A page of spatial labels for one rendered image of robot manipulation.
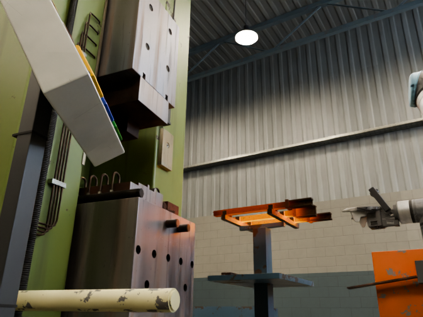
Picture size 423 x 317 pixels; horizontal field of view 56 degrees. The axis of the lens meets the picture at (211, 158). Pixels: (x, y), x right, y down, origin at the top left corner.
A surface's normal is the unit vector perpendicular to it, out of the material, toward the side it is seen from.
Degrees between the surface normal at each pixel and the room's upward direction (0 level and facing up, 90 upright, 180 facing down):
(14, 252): 90
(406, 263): 90
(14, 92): 90
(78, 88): 150
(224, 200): 90
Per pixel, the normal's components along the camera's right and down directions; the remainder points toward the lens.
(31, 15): 0.03, -0.37
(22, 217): 0.91, -0.14
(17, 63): -0.40, -0.35
